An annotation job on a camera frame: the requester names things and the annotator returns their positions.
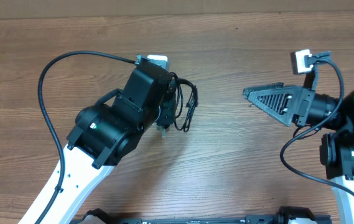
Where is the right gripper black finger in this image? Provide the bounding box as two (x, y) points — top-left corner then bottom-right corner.
(246, 85), (302, 126)
(243, 82), (284, 96)

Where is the thick black USB cable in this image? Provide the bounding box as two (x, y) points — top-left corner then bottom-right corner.
(156, 72), (199, 138)

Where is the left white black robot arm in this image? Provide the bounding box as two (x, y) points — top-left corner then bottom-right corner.
(20, 55), (177, 223)

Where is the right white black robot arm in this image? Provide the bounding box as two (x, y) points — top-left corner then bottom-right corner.
(243, 76), (354, 223)

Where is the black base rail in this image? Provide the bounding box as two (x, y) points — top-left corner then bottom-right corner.
(70, 206), (332, 224)

